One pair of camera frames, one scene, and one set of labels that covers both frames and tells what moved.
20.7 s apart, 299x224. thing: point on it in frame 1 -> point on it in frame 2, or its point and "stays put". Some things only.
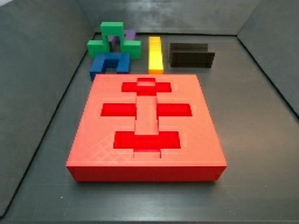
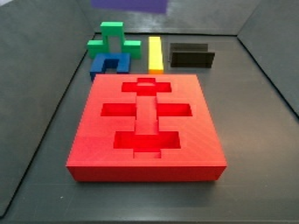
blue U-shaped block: x=110 y=60 stays put
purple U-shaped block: x=115 y=41 -> x=138 y=5
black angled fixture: x=191 y=55 stays put
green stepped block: x=113 y=28 stays put
